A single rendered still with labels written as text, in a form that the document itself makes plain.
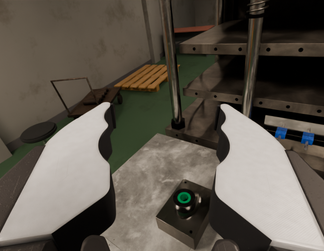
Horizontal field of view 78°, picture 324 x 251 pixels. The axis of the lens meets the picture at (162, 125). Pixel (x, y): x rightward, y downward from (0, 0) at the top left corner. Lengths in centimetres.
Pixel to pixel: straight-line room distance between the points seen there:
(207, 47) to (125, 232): 89
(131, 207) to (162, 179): 19
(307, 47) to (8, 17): 323
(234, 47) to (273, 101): 31
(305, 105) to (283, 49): 27
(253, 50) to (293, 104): 31
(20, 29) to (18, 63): 44
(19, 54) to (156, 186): 288
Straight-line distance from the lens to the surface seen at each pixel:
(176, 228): 74
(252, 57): 98
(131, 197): 94
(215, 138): 120
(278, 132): 112
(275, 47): 100
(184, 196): 78
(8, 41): 341
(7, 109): 338
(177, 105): 122
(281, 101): 107
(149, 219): 86
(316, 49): 99
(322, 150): 118
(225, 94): 112
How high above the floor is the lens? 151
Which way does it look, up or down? 32 degrees down
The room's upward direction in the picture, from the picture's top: 9 degrees counter-clockwise
